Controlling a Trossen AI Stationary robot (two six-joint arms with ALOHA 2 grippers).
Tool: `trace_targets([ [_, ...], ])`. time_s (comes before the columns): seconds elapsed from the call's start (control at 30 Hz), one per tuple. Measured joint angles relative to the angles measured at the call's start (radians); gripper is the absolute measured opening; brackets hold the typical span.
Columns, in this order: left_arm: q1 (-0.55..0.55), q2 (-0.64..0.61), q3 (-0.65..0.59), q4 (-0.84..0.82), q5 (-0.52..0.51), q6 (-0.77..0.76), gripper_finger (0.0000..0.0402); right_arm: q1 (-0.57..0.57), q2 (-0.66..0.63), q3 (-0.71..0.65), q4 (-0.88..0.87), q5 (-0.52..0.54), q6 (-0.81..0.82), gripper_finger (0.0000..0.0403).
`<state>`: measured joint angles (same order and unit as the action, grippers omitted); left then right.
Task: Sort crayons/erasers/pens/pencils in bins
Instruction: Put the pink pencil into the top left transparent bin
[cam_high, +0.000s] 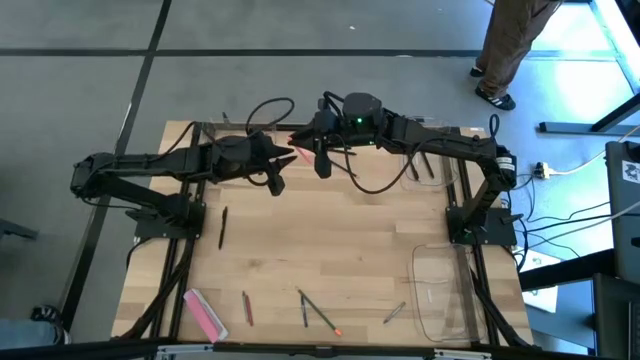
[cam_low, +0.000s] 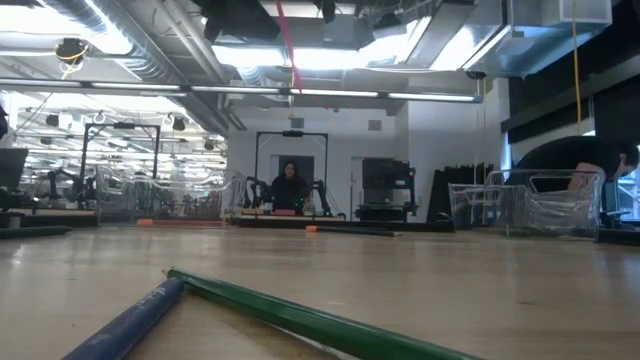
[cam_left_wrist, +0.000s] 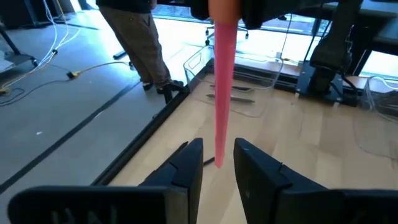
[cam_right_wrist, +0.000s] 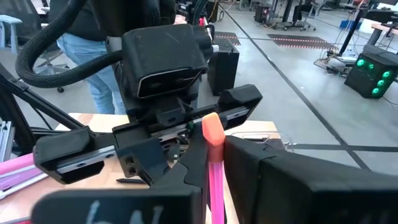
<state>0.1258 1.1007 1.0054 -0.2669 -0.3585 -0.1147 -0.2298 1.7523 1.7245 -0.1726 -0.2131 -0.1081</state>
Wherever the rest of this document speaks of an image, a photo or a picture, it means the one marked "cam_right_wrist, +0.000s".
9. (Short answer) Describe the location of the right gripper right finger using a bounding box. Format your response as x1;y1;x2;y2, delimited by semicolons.
223;135;398;224

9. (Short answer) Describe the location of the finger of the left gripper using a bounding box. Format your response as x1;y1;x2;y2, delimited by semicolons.
118;137;170;186

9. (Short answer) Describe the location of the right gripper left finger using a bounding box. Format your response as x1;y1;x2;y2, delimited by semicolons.
30;130;209;224

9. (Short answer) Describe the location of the black pen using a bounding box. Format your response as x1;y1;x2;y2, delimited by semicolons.
116;177;147;185

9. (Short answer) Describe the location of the pink pencil orange eraser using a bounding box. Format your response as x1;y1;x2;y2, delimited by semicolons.
201;112;226;224

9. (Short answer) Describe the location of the pink rectangular eraser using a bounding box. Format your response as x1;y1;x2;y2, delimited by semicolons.
0;152;48;200

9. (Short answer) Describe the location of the clear plastic bin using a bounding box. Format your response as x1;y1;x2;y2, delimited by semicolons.
229;131;295;154

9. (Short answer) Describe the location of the person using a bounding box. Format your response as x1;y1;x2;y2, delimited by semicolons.
55;0;178;115

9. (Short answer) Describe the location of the black box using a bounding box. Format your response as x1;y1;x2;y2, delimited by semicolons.
207;39;241;96

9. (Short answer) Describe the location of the computer with green lights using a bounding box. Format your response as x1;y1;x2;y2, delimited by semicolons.
343;44;398;100

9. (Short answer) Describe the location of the pale blue stool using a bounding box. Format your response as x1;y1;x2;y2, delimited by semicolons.
0;14;24;56

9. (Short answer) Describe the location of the black mesh office chair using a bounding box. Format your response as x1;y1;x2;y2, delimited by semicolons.
0;0;71;94

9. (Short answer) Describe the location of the blue box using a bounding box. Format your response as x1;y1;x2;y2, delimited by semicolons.
338;19;356;31

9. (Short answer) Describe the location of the wooden desk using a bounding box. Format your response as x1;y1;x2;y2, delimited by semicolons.
369;22;398;35

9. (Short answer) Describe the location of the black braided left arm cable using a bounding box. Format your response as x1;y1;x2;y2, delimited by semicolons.
14;0;125;90

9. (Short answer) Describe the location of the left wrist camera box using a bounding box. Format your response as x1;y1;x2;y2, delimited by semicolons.
120;23;210;101

